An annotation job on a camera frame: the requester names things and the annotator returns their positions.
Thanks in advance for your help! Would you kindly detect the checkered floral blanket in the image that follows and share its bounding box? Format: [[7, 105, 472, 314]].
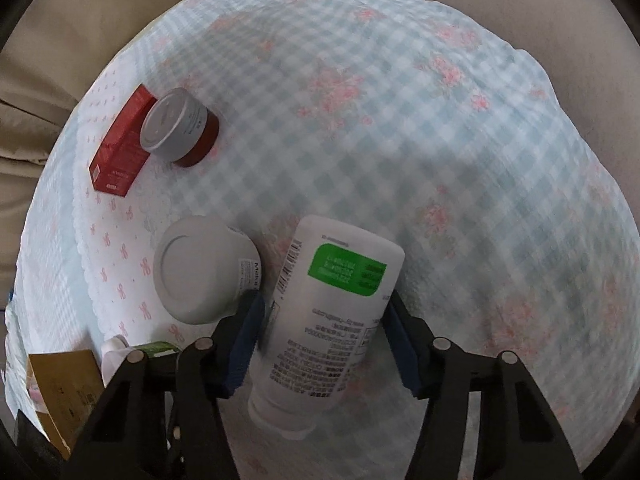
[[4, 0, 640, 480]]

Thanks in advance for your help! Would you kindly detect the white round jar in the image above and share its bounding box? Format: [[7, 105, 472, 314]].
[[153, 215, 261, 325]]

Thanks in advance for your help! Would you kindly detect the brown cardboard box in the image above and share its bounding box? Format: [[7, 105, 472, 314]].
[[27, 350, 106, 461]]

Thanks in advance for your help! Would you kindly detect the small white green bottle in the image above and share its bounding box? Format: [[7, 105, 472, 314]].
[[101, 336, 182, 386]]

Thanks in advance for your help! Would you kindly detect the red carton box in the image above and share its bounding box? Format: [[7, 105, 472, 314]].
[[89, 84, 158, 196]]

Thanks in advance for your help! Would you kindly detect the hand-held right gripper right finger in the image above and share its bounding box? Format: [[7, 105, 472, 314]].
[[382, 291, 587, 480]]

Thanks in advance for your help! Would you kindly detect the beige sofa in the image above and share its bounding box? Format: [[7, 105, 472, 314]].
[[0, 0, 640, 281]]

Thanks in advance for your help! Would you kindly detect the white bottle with green label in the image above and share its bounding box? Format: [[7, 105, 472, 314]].
[[248, 214, 405, 441]]

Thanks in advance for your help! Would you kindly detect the dark red jar silver lid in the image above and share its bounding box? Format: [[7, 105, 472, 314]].
[[139, 87, 220, 168]]

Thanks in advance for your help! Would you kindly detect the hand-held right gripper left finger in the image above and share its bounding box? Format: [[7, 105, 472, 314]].
[[64, 292, 266, 480]]

